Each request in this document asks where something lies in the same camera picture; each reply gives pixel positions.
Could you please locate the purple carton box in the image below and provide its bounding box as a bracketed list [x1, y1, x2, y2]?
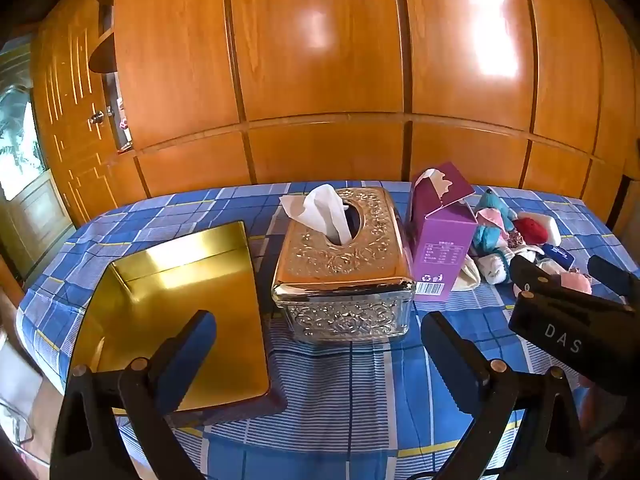
[407, 161, 478, 303]

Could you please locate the beige cloth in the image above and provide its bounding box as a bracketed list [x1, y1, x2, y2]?
[452, 255, 481, 293]

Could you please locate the wooden wardrobe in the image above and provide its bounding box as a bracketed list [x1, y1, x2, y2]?
[30, 0, 640, 226]

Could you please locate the white tissue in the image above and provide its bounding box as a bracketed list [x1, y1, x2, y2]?
[279, 183, 353, 247]

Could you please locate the embossed metallic tissue box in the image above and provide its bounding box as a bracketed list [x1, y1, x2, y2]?
[271, 187, 417, 345]

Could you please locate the dark blue packet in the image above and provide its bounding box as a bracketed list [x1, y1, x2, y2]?
[540, 242, 571, 268]

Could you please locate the blue plaid bed sheet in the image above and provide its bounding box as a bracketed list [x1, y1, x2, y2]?
[15, 182, 633, 480]

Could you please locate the white patterned sock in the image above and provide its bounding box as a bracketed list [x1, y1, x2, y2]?
[477, 252, 513, 286]

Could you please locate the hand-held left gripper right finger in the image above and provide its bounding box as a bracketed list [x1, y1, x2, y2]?
[421, 311, 588, 480]

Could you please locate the wooden door with frosted glass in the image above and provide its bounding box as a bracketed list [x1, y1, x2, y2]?
[0, 40, 68, 271]

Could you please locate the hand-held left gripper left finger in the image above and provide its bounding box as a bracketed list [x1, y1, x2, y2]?
[50, 310, 218, 480]

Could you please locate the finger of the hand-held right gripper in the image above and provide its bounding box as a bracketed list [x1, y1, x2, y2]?
[587, 255, 640, 302]
[509, 255, 627, 308]

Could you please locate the gold metal tray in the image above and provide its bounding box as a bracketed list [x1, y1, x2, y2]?
[70, 220, 275, 413]

